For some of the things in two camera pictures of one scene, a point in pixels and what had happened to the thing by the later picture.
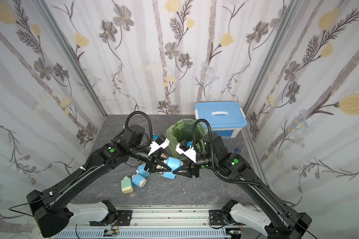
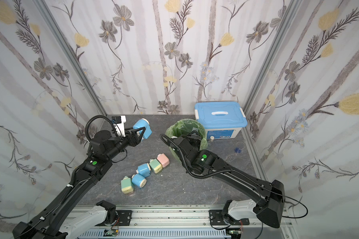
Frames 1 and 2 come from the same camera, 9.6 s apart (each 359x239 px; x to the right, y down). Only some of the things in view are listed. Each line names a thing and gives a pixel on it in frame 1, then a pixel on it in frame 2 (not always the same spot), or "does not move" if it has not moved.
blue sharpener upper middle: [142, 172] does not move
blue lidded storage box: [226, 117] does not move
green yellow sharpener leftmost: [126, 185] does not move
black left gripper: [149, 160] to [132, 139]
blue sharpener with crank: [173, 163] to [144, 122]
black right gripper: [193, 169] to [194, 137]
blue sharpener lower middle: [138, 180] does not move
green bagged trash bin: [182, 129] does not move
